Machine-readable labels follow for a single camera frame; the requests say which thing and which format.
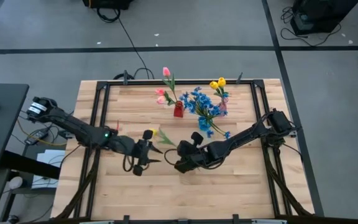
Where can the black equipment cart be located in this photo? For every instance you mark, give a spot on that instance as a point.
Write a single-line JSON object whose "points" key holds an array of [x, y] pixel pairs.
{"points": [[322, 14]]}

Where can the black metal table frame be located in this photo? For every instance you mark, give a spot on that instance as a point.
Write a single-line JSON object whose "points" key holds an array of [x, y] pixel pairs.
{"points": [[99, 102]]}

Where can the red glass vase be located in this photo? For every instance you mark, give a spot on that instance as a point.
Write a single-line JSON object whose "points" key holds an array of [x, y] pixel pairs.
{"points": [[178, 109]]}

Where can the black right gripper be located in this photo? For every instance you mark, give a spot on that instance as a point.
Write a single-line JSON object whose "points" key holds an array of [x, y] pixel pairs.
{"points": [[191, 154]]}

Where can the white paper sheets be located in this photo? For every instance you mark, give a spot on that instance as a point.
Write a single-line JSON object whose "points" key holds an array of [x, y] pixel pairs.
{"points": [[50, 158]]}

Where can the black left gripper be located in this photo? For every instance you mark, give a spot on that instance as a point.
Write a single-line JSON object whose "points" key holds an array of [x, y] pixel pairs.
{"points": [[141, 151]]}

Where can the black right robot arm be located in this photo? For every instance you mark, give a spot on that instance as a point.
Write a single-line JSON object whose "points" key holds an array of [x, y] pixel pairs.
{"points": [[244, 137]]}

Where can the white round object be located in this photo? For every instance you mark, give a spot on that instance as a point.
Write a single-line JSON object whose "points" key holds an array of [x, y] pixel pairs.
{"points": [[15, 182]]}

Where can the black power adapter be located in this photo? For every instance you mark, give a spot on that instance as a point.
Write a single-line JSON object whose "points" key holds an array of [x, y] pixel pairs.
{"points": [[37, 135]]}

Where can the pink artificial tulip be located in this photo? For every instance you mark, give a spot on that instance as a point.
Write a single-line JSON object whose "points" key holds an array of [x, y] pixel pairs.
{"points": [[159, 91], [161, 99], [166, 71]]}

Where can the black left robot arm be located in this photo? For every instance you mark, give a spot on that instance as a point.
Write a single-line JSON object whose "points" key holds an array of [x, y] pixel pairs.
{"points": [[73, 126]]}

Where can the grey desk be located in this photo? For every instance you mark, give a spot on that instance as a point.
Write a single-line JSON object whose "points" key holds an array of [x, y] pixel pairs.
{"points": [[2, 118]]}

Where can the purple glass vase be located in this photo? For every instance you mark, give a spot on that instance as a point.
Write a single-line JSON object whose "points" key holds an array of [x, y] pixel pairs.
{"points": [[222, 107]]}

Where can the black floor equipment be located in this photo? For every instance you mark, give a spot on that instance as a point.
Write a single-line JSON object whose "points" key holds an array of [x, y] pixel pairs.
{"points": [[107, 3]]}

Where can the black frame clamp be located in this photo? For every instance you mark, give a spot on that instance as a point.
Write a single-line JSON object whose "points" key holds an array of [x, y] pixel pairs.
{"points": [[235, 218], [126, 219]]}

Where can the yellow artificial tulip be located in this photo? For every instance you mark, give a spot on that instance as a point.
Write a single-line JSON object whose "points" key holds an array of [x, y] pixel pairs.
{"points": [[213, 85], [154, 132], [222, 81]]}

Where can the blue artificial flower bunch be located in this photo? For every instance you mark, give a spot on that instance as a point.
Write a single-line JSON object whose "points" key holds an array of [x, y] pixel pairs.
{"points": [[199, 99], [210, 133]]}

